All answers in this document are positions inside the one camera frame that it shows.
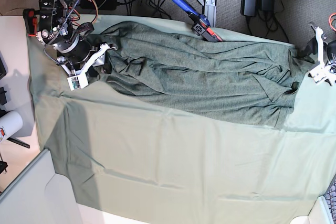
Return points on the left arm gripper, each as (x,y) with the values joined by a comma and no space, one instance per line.
(310,49)

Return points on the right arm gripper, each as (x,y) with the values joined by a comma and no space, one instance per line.
(101,66)

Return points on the green T-shirt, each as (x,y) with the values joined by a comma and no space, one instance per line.
(244,82)

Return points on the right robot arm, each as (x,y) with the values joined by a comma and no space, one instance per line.
(60,29)

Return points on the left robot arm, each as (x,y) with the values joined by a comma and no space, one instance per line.
(328,43)

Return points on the black power adapter left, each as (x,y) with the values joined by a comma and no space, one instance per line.
(101,4)

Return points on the light green table cloth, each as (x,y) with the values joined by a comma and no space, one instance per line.
(160,165)

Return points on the blue orange clamp at corner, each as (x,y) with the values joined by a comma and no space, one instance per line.
(30,20)

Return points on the blue orange clamp on cloth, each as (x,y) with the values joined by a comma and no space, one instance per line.
(201,25)

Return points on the white paper roll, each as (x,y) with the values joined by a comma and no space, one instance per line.
(10,123)

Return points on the black stick on table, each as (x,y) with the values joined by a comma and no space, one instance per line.
(18,142)

